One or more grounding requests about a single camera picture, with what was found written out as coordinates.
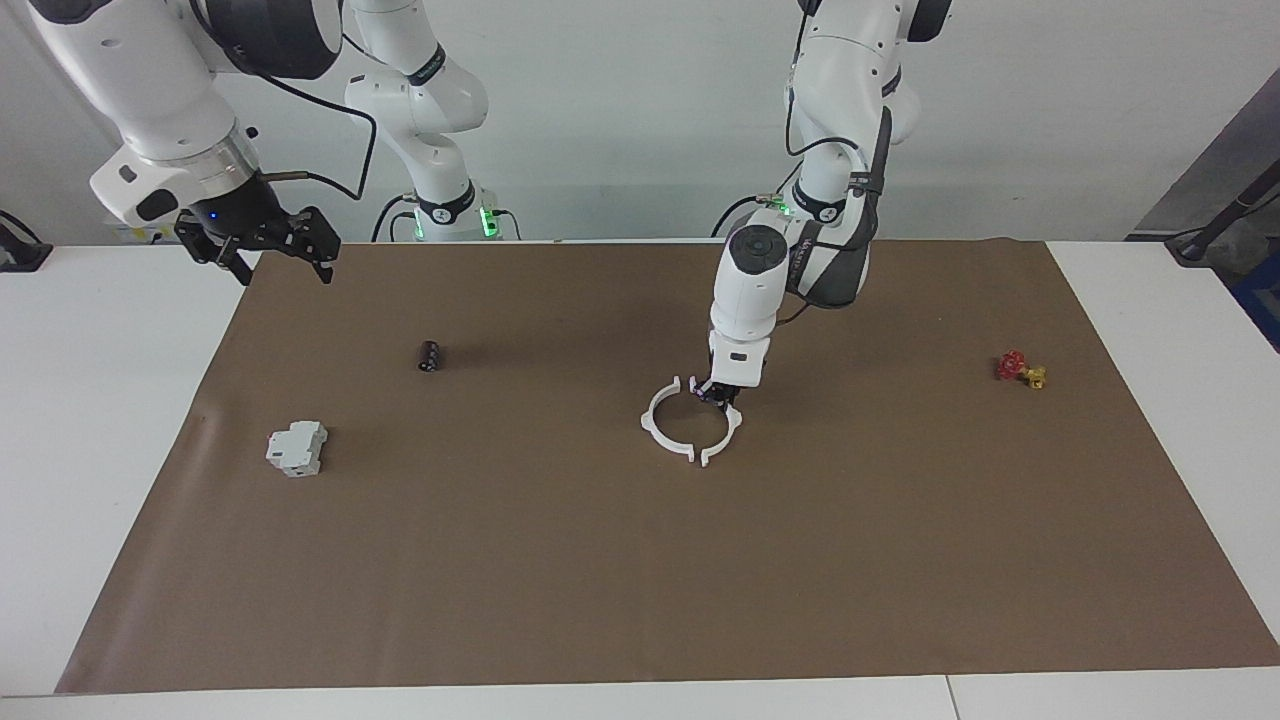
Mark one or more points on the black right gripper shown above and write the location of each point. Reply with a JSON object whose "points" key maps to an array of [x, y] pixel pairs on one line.
{"points": [[240, 210]]}

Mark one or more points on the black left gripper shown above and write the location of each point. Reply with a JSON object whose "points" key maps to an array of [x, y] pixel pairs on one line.
{"points": [[727, 390]]}

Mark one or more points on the white half pipe clamp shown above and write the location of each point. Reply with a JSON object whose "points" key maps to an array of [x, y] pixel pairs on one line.
{"points": [[652, 432], [728, 438]]}

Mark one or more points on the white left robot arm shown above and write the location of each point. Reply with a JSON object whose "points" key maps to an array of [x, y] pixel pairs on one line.
{"points": [[750, 300]]}

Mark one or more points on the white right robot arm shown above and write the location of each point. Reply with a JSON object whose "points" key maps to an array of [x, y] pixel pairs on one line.
{"points": [[150, 90]]}

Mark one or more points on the white power strip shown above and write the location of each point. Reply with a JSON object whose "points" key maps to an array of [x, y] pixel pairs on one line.
{"points": [[135, 232]]}

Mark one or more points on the black cylindrical capacitor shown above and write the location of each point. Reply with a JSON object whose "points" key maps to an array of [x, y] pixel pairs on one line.
{"points": [[431, 357]]}

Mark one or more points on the white circuit breaker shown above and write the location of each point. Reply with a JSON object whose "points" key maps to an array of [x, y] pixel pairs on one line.
{"points": [[297, 448]]}

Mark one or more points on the brown paper table mat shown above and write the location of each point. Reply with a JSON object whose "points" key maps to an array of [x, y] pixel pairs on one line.
{"points": [[640, 580]]}

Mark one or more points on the red yellow valve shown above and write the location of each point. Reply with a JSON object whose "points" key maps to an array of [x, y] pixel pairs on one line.
{"points": [[1015, 367]]}

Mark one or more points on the black stand leg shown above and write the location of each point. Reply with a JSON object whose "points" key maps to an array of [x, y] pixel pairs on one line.
{"points": [[1215, 225]]}

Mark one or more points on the blue crate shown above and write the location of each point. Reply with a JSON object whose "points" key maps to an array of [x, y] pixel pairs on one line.
{"points": [[1262, 300]]}

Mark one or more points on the black clamp mount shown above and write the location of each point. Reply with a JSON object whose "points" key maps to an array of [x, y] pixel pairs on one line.
{"points": [[22, 255]]}

